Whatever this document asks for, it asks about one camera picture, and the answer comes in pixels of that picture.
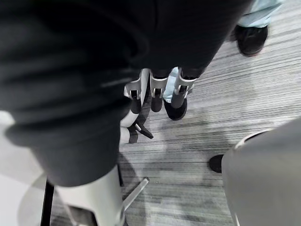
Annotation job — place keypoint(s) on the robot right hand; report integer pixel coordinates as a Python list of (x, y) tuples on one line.
[(82, 70)]

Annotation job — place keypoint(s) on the round white tea table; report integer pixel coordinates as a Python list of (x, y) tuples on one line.
[(16, 188)]

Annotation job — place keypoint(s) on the person's leg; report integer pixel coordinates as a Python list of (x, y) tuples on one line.
[(169, 82), (261, 11)]

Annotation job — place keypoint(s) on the person's black shoe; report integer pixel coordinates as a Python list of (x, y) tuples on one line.
[(252, 40), (177, 113)]

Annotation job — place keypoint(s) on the light grey armchair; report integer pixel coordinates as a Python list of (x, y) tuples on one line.
[(265, 176)]

